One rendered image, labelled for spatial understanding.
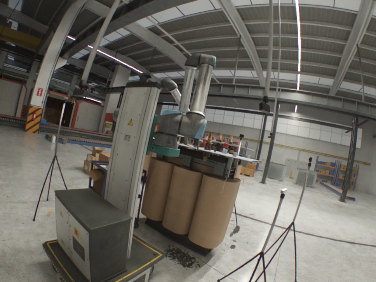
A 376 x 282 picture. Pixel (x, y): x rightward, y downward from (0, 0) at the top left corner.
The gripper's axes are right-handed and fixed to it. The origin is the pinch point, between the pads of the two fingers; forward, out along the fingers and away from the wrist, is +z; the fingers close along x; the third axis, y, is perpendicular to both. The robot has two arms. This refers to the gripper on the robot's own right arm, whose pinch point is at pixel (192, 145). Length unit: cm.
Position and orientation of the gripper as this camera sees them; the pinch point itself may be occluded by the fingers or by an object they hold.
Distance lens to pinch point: 184.7
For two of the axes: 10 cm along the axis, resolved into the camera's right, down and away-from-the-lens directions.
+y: -4.2, 3.2, -8.5
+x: 8.9, 3.1, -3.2
